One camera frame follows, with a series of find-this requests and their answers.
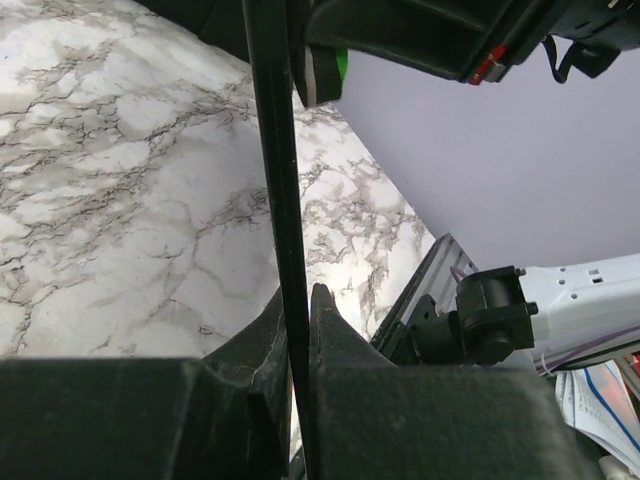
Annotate aluminium frame extrusion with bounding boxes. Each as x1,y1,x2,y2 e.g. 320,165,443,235
370,234,479,365

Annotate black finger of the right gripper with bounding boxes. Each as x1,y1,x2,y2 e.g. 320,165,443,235
305,0,493,80

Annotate green black whiteboard eraser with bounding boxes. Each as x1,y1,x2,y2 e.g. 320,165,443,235
291,45,348,108

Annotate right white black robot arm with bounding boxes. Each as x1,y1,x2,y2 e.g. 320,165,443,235
298,1,639,375

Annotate papers with blue print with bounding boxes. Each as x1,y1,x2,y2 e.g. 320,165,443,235
555,361,639,476

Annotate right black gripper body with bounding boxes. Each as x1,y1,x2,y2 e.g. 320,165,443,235
457,1,639,85

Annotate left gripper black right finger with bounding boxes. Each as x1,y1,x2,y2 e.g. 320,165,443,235
307,284,600,480

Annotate white whiteboard with red writing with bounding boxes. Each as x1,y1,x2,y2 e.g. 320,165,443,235
242,0,319,479

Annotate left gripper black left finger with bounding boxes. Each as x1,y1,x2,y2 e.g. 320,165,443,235
1,296,290,479

